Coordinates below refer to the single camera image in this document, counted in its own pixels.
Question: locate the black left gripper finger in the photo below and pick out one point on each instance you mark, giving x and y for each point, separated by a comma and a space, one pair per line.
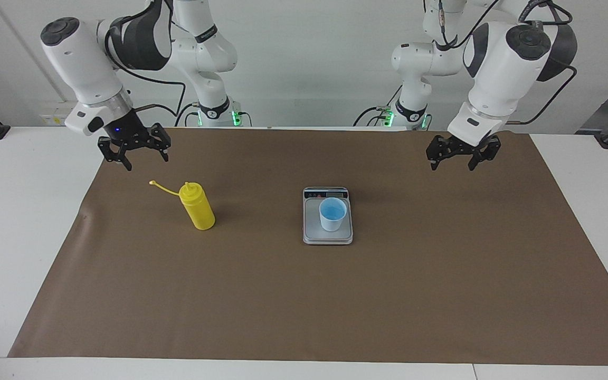
491, 149
441, 148

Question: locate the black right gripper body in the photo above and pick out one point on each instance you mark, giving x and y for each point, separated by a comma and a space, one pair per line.
124, 129

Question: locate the silver digital kitchen scale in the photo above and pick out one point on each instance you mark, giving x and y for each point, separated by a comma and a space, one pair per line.
312, 227

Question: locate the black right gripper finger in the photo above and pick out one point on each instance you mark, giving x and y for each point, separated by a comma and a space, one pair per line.
162, 140
108, 150

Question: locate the light blue plastic cup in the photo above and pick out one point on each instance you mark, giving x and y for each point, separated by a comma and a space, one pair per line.
332, 217

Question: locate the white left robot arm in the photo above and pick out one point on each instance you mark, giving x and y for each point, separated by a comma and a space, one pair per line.
499, 74

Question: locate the yellow squeeze bottle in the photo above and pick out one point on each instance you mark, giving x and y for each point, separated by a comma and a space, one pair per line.
198, 208

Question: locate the brown paper table mat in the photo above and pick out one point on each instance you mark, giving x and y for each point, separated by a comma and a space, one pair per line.
304, 301

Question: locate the white wall socket strip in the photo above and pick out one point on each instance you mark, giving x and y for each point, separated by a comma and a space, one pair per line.
53, 117

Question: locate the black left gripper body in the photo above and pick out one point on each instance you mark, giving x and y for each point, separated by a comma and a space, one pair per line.
467, 149

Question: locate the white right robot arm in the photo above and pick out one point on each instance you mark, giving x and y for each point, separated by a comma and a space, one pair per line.
82, 63

